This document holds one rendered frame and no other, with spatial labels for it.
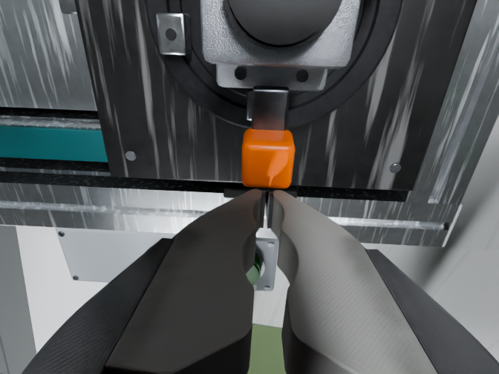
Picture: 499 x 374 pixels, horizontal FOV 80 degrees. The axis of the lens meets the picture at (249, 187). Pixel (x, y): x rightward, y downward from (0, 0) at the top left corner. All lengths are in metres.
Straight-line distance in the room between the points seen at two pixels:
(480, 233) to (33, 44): 0.52
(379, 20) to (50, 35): 0.25
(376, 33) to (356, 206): 0.14
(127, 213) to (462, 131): 0.28
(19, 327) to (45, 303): 1.92
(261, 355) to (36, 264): 0.36
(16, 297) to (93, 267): 1.97
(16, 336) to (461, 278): 2.48
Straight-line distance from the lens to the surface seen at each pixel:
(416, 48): 0.23
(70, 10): 0.25
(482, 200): 0.46
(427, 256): 0.48
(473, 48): 0.26
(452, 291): 0.54
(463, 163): 0.29
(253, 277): 0.29
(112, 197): 0.29
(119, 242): 0.31
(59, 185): 0.30
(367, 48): 0.20
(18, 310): 2.39
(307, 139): 0.22
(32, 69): 0.33
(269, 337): 0.52
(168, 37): 0.18
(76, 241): 0.33
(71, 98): 0.32
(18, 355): 2.79
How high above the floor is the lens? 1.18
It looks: 62 degrees down
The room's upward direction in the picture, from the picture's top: 175 degrees counter-clockwise
